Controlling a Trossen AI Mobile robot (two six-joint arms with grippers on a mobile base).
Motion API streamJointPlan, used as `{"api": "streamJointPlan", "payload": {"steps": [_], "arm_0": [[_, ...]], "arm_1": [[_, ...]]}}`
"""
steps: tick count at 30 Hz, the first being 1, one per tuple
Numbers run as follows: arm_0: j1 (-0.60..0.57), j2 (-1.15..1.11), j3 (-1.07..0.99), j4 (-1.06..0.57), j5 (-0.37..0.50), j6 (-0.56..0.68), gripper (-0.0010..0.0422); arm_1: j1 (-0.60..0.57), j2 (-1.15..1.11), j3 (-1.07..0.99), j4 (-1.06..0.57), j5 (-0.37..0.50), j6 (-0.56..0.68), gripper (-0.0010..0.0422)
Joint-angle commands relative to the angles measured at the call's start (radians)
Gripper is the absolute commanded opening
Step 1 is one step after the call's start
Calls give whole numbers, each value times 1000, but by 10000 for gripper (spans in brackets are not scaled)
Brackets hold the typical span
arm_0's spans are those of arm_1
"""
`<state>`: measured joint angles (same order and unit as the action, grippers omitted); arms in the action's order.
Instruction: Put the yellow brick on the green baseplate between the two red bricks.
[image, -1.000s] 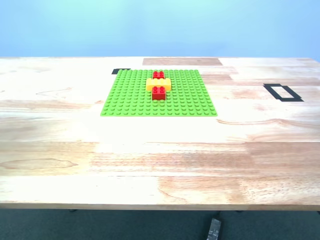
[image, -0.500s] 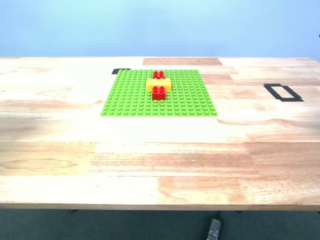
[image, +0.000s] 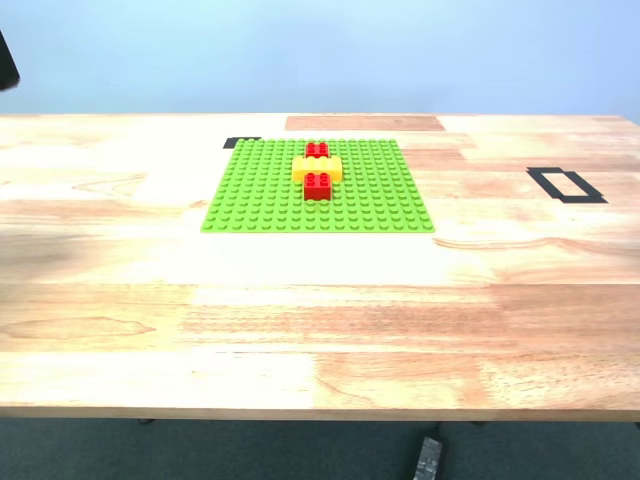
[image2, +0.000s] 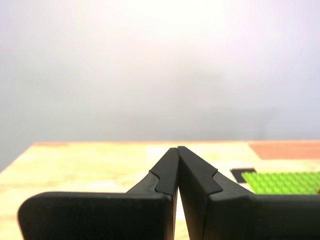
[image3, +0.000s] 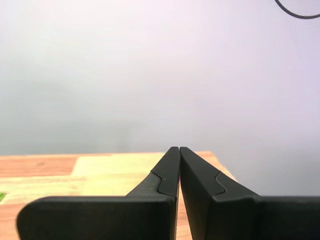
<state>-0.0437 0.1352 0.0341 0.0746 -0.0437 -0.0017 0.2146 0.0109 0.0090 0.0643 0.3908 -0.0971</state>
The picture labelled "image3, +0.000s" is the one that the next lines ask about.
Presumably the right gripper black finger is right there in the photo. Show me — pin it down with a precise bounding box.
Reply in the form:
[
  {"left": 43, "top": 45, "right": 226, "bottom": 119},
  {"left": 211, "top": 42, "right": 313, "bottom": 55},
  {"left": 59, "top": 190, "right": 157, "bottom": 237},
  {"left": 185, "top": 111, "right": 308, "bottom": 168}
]
[
  {"left": 179, "top": 146, "right": 320, "bottom": 240},
  {"left": 16, "top": 146, "right": 181, "bottom": 240}
]

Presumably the thin black cable loop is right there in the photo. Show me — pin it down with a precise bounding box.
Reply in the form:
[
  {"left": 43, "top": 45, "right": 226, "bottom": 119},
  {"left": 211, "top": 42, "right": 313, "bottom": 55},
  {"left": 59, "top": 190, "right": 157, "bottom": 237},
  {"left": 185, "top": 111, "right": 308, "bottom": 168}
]
[{"left": 273, "top": 0, "right": 320, "bottom": 19}]

